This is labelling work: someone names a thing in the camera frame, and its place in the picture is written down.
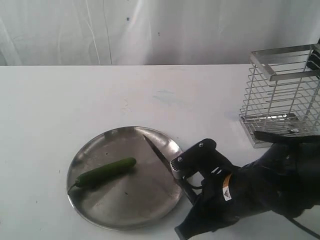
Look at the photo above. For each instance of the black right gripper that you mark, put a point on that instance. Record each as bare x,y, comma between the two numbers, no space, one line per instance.
220,194

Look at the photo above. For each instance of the knife with grey handle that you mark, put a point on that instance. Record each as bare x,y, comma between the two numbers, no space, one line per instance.
160,157

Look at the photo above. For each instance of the green cucumber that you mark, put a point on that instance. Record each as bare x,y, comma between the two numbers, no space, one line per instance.
103,173

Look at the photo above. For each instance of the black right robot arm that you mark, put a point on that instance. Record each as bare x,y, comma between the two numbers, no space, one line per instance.
284,180

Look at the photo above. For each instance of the round steel plate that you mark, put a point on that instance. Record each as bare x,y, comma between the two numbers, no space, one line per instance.
144,195

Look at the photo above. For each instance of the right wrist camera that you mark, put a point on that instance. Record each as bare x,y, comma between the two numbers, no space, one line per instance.
201,157

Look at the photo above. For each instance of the wire metal utensil holder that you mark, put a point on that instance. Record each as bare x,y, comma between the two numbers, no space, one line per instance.
283,93

